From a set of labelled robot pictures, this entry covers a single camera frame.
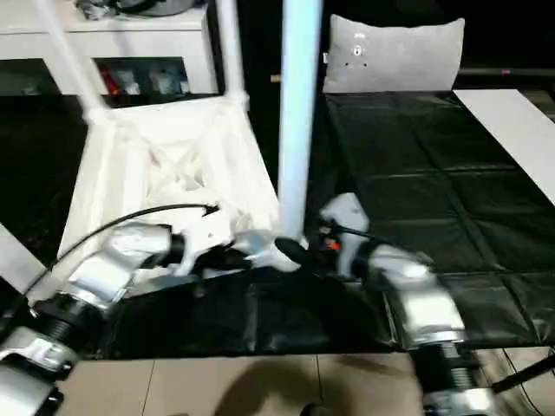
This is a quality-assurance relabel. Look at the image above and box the black bar with red light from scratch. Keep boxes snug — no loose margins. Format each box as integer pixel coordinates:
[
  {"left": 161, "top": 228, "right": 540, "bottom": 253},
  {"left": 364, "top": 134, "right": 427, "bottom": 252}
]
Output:
[{"left": 459, "top": 67, "right": 555, "bottom": 78}]

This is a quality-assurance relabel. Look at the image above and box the white flat board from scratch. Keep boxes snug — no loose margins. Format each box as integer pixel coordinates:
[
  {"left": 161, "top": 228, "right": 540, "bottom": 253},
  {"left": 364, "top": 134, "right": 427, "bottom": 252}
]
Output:
[{"left": 453, "top": 88, "right": 555, "bottom": 196}]

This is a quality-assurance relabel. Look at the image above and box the black padded mat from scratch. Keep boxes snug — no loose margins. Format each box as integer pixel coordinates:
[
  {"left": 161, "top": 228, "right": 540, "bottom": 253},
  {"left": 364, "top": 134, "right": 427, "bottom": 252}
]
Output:
[{"left": 0, "top": 88, "right": 555, "bottom": 361}]

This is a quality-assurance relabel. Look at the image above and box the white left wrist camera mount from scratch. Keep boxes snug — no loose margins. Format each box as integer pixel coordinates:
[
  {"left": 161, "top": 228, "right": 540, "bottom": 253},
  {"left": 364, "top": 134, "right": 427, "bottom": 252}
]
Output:
[{"left": 173, "top": 211, "right": 238, "bottom": 276}]

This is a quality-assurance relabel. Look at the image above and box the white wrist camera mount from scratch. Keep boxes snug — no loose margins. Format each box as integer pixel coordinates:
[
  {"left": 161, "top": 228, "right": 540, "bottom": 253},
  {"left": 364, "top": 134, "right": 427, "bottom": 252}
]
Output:
[
  {"left": 319, "top": 192, "right": 370, "bottom": 276},
  {"left": 173, "top": 211, "right": 238, "bottom": 276}
]

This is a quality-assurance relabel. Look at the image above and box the white cabinet with glass doors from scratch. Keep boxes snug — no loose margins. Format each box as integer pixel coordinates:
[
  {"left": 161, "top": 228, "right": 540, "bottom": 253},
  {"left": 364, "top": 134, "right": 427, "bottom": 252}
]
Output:
[{"left": 0, "top": 0, "right": 226, "bottom": 99}]

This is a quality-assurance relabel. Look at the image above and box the grey pillow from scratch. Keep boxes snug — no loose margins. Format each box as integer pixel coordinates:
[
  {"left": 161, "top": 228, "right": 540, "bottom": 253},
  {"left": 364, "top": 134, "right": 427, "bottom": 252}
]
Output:
[{"left": 323, "top": 14, "right": 466, "bottom": 94}]

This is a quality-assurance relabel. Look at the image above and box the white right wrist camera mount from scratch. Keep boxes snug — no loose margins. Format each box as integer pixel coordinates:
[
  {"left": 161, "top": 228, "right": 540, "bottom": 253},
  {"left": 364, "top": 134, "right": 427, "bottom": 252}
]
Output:
[{"left": 319, "top": 192, "right": 370, "bottom": 276}]

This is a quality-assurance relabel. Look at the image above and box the black stand leg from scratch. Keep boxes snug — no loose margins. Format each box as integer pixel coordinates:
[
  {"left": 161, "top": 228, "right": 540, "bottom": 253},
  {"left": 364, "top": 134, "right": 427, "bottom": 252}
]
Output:
[{"left": 492, "top": 354, "right": 555, "bottom": 393}]

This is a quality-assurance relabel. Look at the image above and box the white plastic table top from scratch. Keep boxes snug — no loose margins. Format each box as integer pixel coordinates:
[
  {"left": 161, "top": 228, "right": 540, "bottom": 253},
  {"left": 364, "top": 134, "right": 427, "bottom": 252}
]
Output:
[{"left": 25, "top": 93, "right": 307, "bottom": 304}]

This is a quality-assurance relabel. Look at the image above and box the dark round object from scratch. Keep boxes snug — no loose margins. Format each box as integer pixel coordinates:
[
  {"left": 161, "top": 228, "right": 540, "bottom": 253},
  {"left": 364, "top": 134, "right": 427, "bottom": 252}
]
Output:
[{"left": 116, "top": 0, "right": 196, "bottom": 16}]

